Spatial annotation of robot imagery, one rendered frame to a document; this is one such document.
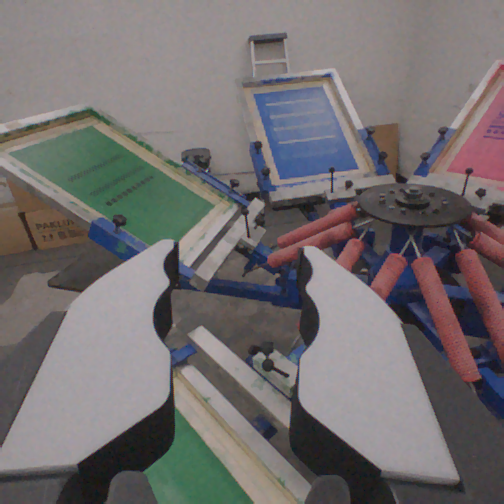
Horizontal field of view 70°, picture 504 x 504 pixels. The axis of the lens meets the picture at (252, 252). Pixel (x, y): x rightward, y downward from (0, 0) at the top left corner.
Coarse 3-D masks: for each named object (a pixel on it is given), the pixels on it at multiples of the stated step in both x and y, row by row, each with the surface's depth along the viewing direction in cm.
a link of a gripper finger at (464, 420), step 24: (408, 336) 9; (432, 360) 8; (432, 384) 7; (456, 384) 7; (456, 408) 7; (480, 408) 7; (456, 432) 7; (480, 432) 7; (456, 456) 6; (480, 456) 6; (384, 480) 6; (480, 480) 6
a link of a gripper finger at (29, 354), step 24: (48, 336) 8; (0, 360) 7; (24, 360) 7; (0, 384) 7; (24, 384) 7; (0, 408) 6; (0, 432) 6; (0, 480) 6; (24, 480) 5; (48, 480) 5; (72, 480) 6
